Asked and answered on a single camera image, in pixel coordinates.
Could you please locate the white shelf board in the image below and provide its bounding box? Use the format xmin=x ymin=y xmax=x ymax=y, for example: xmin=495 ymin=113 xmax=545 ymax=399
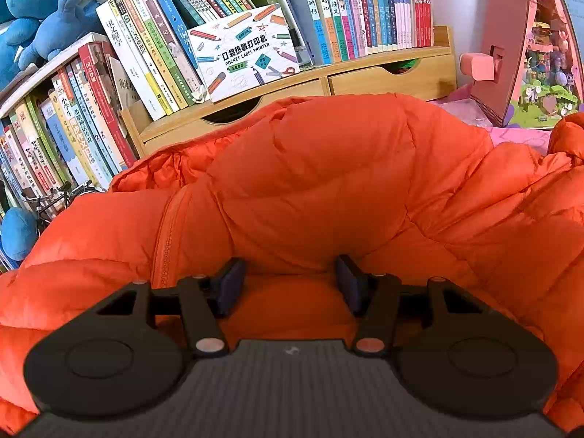
xmin=0 ymin=32 xmax=108 ymax=117

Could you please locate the wooden desk organizer with drawers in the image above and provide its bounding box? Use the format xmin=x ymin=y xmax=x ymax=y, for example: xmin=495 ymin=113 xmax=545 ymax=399
xmin=130 ymin=25 xmax=458 ymax=158

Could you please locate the blue round plush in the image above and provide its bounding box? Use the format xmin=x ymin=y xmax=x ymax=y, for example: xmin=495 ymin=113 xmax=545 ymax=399
xmin=0 ymin=207 xmax=39 ymax=263

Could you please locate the miniature bicycle model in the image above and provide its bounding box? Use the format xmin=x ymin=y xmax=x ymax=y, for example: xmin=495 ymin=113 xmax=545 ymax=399
xmin=20 ymin=181 xmax=100 ymax=220

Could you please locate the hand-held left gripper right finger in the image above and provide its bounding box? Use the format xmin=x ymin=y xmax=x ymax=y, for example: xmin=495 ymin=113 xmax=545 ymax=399
xmin=335 ymin=254 xmax=491 ymax=358

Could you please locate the row of children's storybooks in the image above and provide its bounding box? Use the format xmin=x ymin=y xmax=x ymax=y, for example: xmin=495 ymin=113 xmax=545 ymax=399
xmin=0 ymin=41 xmax=138 ymax=274

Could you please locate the orange puffer jacket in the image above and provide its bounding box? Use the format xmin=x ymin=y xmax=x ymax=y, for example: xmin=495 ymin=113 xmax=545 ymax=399
xmin=0 ymin=93 xmax=584 ymax=436

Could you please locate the row of slim paperback books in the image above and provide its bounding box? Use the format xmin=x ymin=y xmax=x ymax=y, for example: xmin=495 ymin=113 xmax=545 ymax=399
xmin=96 ymin=0 xmax=434 ymax=122

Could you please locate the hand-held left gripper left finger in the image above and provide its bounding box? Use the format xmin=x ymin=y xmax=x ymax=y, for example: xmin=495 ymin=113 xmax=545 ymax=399
xmin=96 ymin=258 xmax=247 ymax=358

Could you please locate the white cylinder container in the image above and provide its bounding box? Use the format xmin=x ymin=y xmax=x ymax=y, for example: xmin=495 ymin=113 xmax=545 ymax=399
xmin=430 ymin=0 xmax=491 ymax=88

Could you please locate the pink cardboard dollhouse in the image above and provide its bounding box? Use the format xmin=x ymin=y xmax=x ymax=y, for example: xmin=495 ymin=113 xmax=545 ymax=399
xmin=460 ymin=0 xmax=584 ymax=129

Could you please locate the pink printed blanket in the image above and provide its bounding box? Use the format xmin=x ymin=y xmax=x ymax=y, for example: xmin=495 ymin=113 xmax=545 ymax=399
xmin=429 ymin=84 xmax=555 ymax=149

